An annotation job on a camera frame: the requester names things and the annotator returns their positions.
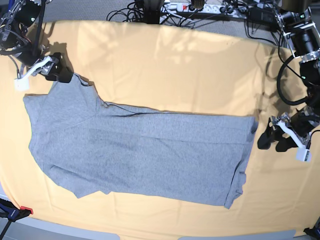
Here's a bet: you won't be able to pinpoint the white power strip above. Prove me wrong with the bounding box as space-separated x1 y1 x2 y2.
161 0 247 19

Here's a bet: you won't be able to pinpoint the black table post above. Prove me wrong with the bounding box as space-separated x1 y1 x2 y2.
134 0 165 25

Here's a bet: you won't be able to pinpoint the black clamp right corner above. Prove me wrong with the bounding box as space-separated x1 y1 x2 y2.
303 222 320 240

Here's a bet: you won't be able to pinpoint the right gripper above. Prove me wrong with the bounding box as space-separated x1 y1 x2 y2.
24 52 74 83

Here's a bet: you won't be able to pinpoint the yellow table cloth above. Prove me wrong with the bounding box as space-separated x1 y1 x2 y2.
0 21 320 240

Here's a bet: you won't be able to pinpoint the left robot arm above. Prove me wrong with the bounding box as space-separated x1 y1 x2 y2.
257 0 320 152

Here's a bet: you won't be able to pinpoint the grey t-shirt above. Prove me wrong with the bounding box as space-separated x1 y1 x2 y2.
23 74 258 208

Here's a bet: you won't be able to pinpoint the black power adapter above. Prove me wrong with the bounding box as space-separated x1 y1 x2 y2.
247 7 278 28

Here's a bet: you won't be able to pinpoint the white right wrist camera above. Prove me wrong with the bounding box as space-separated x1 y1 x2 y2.
14 78 30 92

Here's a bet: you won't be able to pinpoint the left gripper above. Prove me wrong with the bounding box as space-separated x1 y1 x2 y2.
257 112 313 153

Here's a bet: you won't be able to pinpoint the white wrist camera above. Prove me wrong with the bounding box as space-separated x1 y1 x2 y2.
295 148 312 162
14 78 30 92

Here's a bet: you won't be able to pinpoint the blue red table clamp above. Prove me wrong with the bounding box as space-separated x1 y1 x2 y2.
0 198 34 223

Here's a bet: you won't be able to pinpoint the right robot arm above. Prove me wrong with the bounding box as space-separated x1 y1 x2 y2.
0 0 74 91

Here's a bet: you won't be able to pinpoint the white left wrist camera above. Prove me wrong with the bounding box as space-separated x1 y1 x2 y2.
295 148 312 162

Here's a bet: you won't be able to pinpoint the tangled black cables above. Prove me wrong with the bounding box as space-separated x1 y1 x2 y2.
106 0 296 47

